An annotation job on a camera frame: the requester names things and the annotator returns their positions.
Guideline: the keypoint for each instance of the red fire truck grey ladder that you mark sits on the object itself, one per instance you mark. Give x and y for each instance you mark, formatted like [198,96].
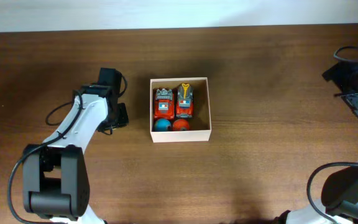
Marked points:
[164,104]

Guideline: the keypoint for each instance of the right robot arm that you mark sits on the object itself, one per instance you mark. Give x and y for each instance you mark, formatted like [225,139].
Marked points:
[339,196]

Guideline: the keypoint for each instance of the red fire truck yellow crane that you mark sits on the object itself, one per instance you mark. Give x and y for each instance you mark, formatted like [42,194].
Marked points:
[185,105]

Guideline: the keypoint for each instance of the red toy ball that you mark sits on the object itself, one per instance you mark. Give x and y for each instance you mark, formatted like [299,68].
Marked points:
[181,125]

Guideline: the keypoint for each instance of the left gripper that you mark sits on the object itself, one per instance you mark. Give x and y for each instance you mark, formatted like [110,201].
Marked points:
[124,121]

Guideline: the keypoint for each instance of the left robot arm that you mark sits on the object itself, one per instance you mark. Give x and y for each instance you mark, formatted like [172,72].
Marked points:
[55,180]

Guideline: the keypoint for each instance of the pink open box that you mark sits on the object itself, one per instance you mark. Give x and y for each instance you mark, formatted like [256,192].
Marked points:
[200,124]

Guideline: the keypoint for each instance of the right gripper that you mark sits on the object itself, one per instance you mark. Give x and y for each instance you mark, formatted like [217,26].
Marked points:
[337,74]

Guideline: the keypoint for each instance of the blue toy ball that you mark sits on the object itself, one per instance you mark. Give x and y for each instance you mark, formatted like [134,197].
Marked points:
[162,125]

